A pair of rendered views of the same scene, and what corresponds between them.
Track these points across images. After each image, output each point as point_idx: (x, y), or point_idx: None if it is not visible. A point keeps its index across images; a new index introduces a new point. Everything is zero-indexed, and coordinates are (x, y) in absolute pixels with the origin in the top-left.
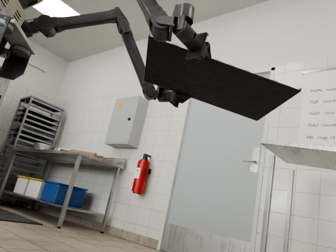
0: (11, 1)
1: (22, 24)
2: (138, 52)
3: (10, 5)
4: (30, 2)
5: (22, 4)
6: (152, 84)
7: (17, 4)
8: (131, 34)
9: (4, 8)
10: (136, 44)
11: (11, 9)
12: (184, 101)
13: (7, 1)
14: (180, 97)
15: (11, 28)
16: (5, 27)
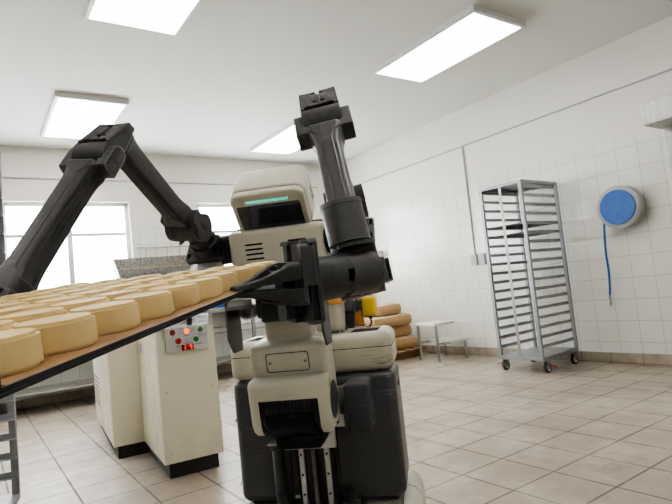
0: (267, 242)
1: (324, 238)
2: (320, 171)
3: (271, 247)
4: (296, 209)
5: (294, 221)
6: (332, 251)
7: (281, 235)
8: (310, 135)
9: (265, 260)
10: (318, 151)
11: (278, 249)
12: (281, 302)
13: (260, 250)
14: (263, 301)
15: (232, 306)
16: (225, 312)
